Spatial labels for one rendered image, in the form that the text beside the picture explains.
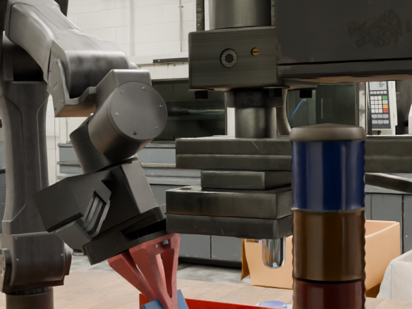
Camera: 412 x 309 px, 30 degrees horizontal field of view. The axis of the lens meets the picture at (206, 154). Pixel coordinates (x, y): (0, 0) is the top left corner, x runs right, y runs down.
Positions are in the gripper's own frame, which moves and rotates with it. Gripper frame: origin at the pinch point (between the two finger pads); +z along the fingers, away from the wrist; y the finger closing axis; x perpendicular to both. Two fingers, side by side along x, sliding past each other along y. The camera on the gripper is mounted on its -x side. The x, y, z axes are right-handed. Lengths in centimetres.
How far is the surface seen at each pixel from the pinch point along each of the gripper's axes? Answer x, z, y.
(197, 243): 459, -14, -254
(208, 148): -5.7, -11.6, 13.6
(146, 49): 673, -238, -341
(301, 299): -28.5, 0.7, 26.3
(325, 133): -28.6, -6.4, 30.9
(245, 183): -6.8, -7.4, 16.0
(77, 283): 47, -7, -47
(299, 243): -28.5, -1.9, 27.4
